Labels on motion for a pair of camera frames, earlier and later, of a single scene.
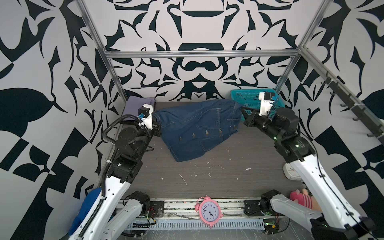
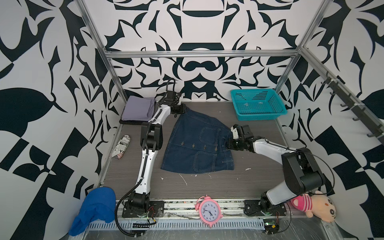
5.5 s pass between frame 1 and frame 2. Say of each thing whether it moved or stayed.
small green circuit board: stayed
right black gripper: moved
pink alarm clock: stayed
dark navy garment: moved
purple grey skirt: stayed
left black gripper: moved
